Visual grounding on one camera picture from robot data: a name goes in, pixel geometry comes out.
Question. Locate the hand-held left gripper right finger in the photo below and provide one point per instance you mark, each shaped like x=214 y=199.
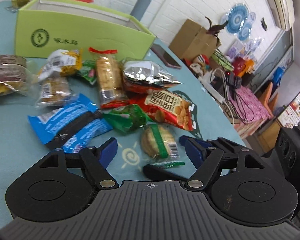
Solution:
x=193 y=153

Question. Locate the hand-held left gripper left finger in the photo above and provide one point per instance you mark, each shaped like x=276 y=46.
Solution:
x=110 y=150

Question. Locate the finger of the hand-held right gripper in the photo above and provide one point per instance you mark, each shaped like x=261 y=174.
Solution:
x=160 y=173
x=226 y=143

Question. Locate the round cracker packet green stripe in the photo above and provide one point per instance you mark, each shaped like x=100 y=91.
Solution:
x=157 y=140

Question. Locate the green snack packet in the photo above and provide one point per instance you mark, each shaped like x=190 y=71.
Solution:
x=126 y=117

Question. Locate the blue cookie packet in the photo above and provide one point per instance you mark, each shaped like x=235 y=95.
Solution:
x=70 y=122

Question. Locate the red orange snack packet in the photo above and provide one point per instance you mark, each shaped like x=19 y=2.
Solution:
x=170 y=108

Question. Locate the red-ended cracker packet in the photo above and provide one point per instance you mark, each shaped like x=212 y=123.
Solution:
x=108 y=77

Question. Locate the clear biscuit packet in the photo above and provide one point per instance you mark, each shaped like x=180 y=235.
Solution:
x=53 y=91

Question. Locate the silver foil snack packet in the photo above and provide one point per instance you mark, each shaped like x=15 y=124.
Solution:
x=145 y=76

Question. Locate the green cardboard box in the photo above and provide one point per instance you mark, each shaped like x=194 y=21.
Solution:
x=90 y=37

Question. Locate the brown snack packet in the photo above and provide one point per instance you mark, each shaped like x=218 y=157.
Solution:
x=7 y=70

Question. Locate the wooden cabinet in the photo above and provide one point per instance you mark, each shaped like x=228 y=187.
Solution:
x=262 y=135

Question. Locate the pink floral cloth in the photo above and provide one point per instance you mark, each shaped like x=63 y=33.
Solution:
x=250 y=105

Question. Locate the white power strip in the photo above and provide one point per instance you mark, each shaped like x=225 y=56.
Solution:
x=212 y=88

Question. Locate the black charger device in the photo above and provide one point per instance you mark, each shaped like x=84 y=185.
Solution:
x=230 y=81

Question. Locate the orange chair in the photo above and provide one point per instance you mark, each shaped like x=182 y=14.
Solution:
x=267 y=96

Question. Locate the blue bag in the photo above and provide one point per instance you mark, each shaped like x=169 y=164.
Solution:
x=278 y=76

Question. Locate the orange toy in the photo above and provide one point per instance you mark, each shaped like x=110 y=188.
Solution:
x=248 y=67

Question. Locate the red toy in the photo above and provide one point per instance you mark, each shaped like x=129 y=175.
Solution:
x=238 y=65

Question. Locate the green packet with red label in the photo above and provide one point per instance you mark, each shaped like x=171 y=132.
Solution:
x=88 y=72

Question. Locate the plush toy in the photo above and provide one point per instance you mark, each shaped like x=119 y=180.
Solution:
x=199 y=63

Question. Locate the green basket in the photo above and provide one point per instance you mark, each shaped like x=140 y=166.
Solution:
x=221 y=58

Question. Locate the yellow white snack packet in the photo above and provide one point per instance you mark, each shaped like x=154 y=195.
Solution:
x=61 y=61

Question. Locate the smartphone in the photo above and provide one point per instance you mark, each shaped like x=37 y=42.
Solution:
x=166 y=56

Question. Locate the teal printed tablecloth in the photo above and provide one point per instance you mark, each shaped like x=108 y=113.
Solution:
x=10 y=130

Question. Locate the brown cardboard box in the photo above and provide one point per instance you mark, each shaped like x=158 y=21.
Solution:
x=190 y=41

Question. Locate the dark red plant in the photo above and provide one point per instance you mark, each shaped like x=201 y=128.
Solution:
x=216 y=28

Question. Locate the large blue glass plate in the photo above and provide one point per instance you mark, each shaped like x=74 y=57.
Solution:
x=237 y=17

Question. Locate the white air conditioner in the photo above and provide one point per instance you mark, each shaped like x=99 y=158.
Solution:
x=277 y=7

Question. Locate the grey cylinder speaker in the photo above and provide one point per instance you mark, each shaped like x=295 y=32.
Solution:
x=141 y=6

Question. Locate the wall poster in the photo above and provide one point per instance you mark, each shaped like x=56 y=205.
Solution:
x=296 y=110

